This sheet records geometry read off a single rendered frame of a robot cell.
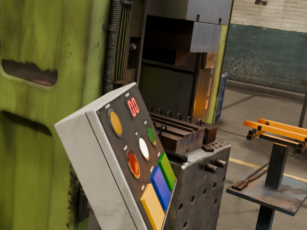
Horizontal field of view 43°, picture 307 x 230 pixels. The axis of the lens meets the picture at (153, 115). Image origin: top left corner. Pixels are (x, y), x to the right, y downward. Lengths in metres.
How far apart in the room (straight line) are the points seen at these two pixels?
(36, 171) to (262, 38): 8.08
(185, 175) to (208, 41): 0.45
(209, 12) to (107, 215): 0.81
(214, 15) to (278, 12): 7.77
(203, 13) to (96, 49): 0.38
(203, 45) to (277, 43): 7.78
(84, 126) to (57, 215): 0.63
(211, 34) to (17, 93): 0.66
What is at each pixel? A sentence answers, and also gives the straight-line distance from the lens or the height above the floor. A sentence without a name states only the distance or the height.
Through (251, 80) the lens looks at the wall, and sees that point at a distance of 9.23.
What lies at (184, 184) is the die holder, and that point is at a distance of 1.30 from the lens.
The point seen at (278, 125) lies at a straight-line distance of 1.96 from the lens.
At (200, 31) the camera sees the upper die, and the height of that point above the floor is 1.34.
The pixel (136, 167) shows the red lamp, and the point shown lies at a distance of 0.75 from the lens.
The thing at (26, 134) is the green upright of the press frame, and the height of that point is 0.93.
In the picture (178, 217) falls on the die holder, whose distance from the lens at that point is 1.35.
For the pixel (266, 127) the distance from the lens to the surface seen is 1.86.
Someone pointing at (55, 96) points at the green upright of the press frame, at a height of 1.10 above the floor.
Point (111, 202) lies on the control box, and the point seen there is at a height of 1.04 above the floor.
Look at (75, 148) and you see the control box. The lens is 0.69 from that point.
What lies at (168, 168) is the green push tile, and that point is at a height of 1.01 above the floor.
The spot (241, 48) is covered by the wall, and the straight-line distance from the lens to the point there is 9.27.
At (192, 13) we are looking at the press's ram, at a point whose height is 1.39.
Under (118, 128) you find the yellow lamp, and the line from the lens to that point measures 0.73.
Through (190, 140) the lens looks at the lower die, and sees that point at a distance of 1.39.
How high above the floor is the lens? 1.36
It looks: 14 degrees down
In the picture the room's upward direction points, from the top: 7 degrees clockwise
